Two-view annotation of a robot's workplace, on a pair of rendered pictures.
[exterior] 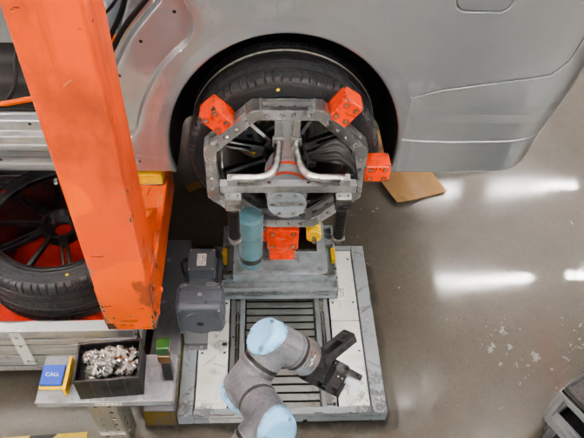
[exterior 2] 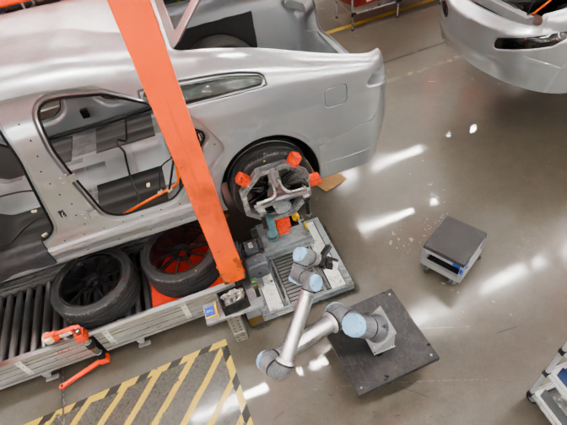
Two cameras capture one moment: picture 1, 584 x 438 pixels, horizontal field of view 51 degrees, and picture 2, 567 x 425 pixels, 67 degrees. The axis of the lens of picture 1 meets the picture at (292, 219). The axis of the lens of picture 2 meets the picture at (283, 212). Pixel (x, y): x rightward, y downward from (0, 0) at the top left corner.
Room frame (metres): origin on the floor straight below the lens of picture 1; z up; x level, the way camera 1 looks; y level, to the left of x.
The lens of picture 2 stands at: (-0.83, 0.26, 3.12)
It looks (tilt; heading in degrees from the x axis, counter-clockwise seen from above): 46 degrees down; 354
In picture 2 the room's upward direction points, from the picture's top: 11 degrees counter-clockwise
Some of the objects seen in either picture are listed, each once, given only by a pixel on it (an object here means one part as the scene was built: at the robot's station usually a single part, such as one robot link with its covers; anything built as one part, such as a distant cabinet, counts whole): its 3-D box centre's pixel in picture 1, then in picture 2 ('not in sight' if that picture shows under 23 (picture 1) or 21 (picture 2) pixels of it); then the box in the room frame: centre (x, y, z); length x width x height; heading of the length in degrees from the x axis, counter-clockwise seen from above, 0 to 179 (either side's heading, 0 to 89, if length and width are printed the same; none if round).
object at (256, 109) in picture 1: (285, 168); (276, 192); (1.56, 0.03, 0.85); 0.54 x 0.07 x 0.54; 95
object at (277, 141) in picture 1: (255, 151); (264, 189); (1.43, 0.12, 1.03); 0.19 x 0.18 x 0.11; 5
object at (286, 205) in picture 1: (286, 182); (278, 198); (1.49, 0.03, 0.85); 0.21 x 0.14 x 0.14; 5
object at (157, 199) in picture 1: (141, 202); not in sight; (1.51, 0.54, 0.69); 0.52 x 0.17 x 0.35; 5
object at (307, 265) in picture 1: (280, 232); (278, 223); (1.73, 0.05, 0.32); 0.40 x 0.30 x 0.28; 95
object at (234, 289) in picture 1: (279, 261); (281, 236); (1.73, 0.05, 0.13); 0.50 x 0.36 x 0.10; 95
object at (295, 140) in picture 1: (320, 152); (290, 180); (1.45, -0.08, 1.03); 0.19 x 0.18 x 0.11; 5
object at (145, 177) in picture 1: (146, 167); not in sight; (1.68, 0.55, 0.71); 0.14 x 0.14 x 0.05; 5
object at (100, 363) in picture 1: (110, 368); (233, 298); (0.95, 0.55, 0.51); 0.20 x 0.14 x 0.13; 98
